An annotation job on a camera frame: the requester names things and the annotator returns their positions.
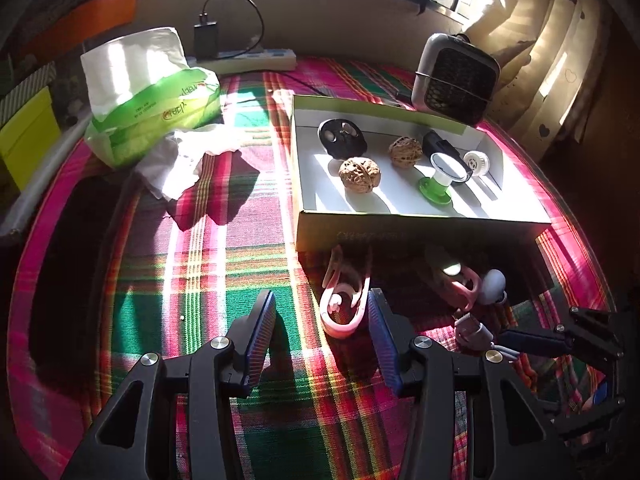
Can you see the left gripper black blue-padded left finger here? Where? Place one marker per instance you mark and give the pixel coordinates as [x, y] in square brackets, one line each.
[134, 436]

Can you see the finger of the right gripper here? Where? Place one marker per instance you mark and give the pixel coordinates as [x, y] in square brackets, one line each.
[562, 341]

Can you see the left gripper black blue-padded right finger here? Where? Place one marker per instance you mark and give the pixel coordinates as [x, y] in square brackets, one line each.
[509, 436]

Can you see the black cylindrical flashlight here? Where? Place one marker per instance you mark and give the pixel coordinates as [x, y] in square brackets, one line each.
[432, 143]

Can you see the brown walnut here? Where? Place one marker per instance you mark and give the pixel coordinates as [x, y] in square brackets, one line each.
[360, 174]
[405, 152]

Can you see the black round three-button device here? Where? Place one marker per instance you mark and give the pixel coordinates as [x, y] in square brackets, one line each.
[342, 138]

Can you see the green base round mirror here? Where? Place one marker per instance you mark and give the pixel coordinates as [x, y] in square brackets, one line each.
[448, 170]

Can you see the white ball-head gadget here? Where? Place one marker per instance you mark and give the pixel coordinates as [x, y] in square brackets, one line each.
[477, 330]

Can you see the pink clip with mirror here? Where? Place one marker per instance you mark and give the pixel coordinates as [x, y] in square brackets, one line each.
[457, 284]

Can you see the plaid bed sheet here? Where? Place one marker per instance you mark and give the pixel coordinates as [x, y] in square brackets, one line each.
[177, 279]

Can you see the white green cardboard box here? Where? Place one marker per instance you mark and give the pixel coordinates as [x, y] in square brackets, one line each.
[498, 206]

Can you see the white black mini heater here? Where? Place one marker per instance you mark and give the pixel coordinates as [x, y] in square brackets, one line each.
[454, 79]

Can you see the crumpled white tissue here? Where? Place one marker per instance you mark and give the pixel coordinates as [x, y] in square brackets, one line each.
[175, 162]

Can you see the beige heart-pattern curtain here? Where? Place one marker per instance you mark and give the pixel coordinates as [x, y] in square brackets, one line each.
[550, 53]

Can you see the yellow green storage box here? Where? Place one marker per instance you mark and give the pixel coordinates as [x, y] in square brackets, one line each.
[28, 136]

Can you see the green tissue pack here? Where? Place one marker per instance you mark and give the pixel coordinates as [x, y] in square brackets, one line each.
[140, 88]

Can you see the striped gift box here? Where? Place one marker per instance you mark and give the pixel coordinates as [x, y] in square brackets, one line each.
[25, 91]

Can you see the white power strip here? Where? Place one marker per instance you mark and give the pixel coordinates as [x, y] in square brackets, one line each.
[279, 60]

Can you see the orange box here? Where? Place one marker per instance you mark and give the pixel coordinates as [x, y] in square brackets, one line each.
[84, 22]

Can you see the black charger with cable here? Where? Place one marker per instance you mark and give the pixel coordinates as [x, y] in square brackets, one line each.
[206, 42]

